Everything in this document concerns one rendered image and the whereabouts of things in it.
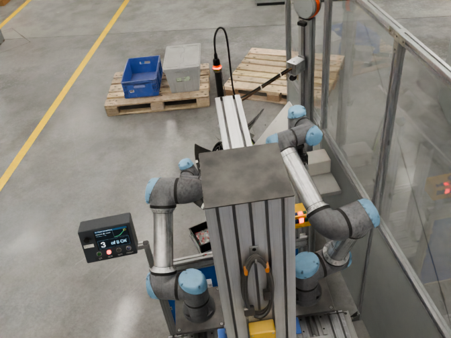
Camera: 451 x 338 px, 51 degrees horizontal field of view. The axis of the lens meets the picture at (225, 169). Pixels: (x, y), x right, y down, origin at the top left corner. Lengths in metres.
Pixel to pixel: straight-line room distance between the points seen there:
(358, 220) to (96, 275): 2.59
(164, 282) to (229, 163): 0.86
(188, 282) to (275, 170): 0.87
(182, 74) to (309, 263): 3.68
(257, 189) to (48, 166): 4.05
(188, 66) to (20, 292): 2.88
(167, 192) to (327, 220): 0.70
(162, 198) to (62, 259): 2.23
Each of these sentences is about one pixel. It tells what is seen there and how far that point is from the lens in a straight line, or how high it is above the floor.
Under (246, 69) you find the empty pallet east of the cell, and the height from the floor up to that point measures 0.14.
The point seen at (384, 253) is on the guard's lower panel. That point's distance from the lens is 2.73.
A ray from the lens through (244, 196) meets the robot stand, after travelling 1.31.
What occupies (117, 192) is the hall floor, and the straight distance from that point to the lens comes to 4.60.
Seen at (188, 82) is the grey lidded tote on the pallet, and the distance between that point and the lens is 5.51.
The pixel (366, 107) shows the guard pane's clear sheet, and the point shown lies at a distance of 2.57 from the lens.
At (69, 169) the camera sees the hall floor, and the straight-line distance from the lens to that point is 5.08.
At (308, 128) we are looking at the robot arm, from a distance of 1.92.
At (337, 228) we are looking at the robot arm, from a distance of 1.76.
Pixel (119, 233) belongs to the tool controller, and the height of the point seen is 1.21.
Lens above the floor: 2.92
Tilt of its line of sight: 40 degrees down
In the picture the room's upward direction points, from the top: 7 degrees counter-clockwise
